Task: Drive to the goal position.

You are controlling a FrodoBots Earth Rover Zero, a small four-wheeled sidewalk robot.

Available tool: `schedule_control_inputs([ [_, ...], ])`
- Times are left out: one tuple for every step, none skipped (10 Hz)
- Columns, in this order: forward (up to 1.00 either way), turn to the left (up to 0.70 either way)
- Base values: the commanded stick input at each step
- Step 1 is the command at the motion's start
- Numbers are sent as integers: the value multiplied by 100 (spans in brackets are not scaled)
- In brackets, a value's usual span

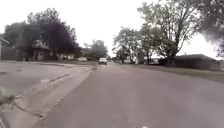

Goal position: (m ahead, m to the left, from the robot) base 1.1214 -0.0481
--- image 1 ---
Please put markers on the house under trees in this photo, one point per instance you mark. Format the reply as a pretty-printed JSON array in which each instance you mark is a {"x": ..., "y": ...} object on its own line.
[{"x": 40, "y": 52}]

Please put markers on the clump of dark trees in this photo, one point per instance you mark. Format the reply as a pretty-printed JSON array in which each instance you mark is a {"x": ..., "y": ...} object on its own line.
[{"x": 50, "y": 33}]

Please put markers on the grass verge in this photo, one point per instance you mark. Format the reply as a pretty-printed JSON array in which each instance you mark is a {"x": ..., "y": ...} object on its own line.
[{"x": 186, "y": 73}]

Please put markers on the concrete kerb gutter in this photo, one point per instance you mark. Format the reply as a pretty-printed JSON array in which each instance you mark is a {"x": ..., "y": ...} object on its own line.
[{"x": 50, "y": 93}]

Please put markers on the grey concrete driveway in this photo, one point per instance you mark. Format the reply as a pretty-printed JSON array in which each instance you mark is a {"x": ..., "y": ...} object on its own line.
[{"x": 30, "y": 71}]

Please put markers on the dark low building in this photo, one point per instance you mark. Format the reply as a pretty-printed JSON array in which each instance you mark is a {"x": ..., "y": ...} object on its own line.
[{"x": 196, "y": 61}]

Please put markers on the pale car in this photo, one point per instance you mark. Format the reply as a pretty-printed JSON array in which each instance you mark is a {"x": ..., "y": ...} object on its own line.
[{"x": 81, "y": 59}]

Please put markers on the cluster of tall trees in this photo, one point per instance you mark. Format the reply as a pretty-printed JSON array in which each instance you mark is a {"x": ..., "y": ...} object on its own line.
[{"x": 166, "y": 30}]

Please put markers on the grey asphalt road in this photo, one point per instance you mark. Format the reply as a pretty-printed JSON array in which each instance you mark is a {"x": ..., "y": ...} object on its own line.
[{"x": 133, "y": 100}]

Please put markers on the vehicle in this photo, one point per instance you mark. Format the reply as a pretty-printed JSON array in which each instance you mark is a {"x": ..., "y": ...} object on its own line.
[{"x": 154, "y": 61}]

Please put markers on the dark tree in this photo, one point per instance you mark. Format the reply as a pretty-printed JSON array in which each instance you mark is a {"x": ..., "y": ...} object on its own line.
[{"x": 213, "y": 20}]

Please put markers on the white car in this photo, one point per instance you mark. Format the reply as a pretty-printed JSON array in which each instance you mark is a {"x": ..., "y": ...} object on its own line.
[{"x": 102, "y": 61}]

